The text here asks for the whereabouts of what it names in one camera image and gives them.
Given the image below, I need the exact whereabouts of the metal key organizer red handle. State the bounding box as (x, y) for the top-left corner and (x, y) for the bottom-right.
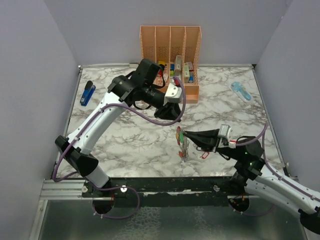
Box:
(175, 126), (189, 162)

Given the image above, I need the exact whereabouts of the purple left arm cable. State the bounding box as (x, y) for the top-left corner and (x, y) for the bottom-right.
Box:
(52, 76), (187, 220)

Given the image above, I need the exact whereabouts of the red tag with key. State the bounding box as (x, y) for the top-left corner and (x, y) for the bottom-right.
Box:
(197, 152), (210, 160)

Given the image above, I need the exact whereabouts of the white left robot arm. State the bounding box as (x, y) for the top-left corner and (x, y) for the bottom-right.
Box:
(52, 58), (187, 198)

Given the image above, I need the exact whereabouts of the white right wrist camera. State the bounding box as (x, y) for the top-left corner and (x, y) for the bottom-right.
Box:
(217, 124), (236, 149)

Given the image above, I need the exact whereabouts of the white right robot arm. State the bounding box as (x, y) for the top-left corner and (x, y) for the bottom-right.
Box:
(182, 125), (320, 234)

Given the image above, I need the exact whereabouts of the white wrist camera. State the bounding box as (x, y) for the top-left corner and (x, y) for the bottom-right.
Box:
(163, 83), (183, 106)
(217, 124), (236, 149)

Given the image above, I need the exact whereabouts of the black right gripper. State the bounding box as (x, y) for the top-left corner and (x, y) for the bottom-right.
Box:
(184, 127), (242, 161)

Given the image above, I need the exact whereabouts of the green white box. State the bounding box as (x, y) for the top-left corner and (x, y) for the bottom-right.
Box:
(183, 61), (194, 84)

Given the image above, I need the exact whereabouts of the blue packaged correction tape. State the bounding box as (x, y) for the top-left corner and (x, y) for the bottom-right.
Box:
(230, 81), (253, 103)

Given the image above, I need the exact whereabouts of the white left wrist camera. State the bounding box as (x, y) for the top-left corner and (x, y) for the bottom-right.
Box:
(163, 83), (183, 106)

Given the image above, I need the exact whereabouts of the blue stapler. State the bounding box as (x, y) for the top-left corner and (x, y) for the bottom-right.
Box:
(80, 80), (96, 107)

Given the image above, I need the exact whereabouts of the silver key with green tag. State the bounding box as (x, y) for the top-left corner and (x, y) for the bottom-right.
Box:
(179, 132), (185, 142)

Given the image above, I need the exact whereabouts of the peach plastic desk organizer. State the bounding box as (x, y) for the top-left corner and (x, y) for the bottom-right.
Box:
(139, 25), (202, 104)

